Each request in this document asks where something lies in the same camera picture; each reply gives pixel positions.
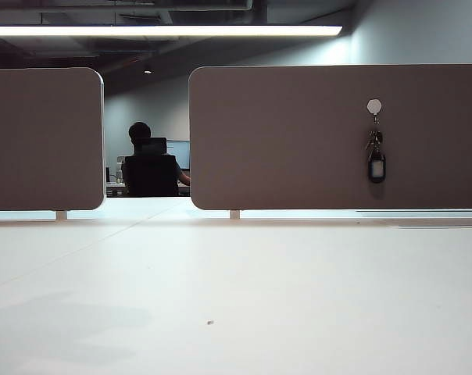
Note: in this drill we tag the keys bunch with black fob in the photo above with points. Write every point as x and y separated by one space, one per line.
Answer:
376 168

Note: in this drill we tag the brown fabric desk divider panel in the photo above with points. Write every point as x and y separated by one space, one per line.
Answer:
40 140
279 144

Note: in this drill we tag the computer monitor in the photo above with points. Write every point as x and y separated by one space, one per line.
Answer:
180 154

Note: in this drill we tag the black office chair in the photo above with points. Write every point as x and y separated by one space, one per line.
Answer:
152 176

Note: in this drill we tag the seated person in dark shirt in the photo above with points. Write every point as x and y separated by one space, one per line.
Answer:
139 131

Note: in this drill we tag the white background office desk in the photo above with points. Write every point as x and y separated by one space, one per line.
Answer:
116 190

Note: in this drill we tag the long ceiling strip light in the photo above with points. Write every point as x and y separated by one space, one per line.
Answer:
161 31

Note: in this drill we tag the white divider support bracket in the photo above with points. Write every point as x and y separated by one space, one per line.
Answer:
234 214
61 215

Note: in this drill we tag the white adhesive wall hook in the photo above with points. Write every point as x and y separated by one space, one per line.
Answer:
375 106

